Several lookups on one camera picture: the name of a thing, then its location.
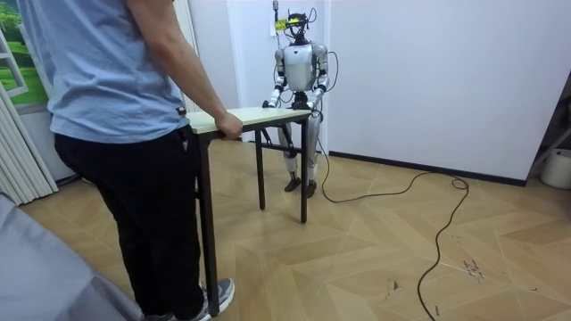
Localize light top black leg table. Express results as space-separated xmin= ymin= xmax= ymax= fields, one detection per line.
xmin=185 ymin=105 xmax=312 ymax=318

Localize robot legs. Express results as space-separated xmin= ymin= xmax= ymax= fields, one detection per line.
xmin=277 ymin=109 xmax=324 ymax=200

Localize robot body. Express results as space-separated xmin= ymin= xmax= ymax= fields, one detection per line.
xmin=281 ymin=8 xmax=319 ymax=111

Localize white pleated curtain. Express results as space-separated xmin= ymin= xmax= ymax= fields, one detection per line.
xmin=0 ymin=82 xmax=60 ymax=207

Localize white bucket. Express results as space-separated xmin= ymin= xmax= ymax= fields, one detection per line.
xmin=540 ymin=148 xmax=571 ymax=191

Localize black floor cable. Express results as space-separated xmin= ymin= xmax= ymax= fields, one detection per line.
xmin=315 ymin=111 xmax=471 ymax=321

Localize green landscape wall poster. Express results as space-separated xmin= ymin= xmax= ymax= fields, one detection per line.
xmin=0 ymin=0 xmax=50 ymax=108

